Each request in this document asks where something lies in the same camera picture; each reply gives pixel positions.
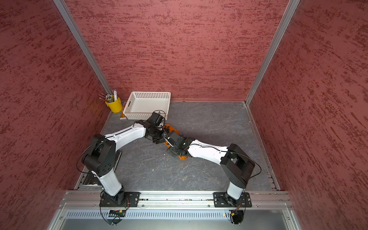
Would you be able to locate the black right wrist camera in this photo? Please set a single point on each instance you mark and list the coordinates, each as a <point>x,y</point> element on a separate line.
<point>167,138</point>

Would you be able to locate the right aluminium corner post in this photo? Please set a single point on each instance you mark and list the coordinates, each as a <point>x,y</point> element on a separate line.
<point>284,22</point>

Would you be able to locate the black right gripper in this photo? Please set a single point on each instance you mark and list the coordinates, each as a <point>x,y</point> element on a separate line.
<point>174,152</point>

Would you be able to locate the orange black patterned pillowcase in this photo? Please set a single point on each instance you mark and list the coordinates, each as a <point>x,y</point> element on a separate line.
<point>170,129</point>

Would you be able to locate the orange white card box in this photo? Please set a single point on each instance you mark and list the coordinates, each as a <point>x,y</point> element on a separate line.
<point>122,116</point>

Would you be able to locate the left aluminium corner post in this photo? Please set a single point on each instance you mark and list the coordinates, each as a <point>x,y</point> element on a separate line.
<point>68,18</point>

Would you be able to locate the white perforated plastic basket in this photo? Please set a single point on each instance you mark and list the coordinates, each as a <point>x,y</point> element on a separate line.
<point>140,105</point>

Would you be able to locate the aluminium corner post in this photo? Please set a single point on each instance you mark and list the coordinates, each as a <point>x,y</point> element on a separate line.
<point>284,22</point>
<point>68,18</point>

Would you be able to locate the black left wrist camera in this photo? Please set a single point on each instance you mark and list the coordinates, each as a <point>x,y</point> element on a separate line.
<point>157,118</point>

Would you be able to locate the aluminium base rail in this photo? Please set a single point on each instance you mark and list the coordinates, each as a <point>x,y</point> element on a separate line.
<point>253,200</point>

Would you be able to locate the yellow metal pencil bucket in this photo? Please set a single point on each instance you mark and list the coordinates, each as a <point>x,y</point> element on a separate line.
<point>115,106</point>

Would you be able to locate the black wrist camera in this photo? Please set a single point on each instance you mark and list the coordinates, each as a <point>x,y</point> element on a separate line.
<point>157,118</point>
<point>167,138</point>

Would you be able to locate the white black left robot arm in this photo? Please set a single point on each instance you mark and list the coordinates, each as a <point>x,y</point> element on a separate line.
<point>90,156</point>

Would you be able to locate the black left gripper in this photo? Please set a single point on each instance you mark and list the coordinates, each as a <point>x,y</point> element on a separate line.
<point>157,141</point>

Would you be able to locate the black hardcover book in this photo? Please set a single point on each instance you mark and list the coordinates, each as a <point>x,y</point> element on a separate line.
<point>92,180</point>

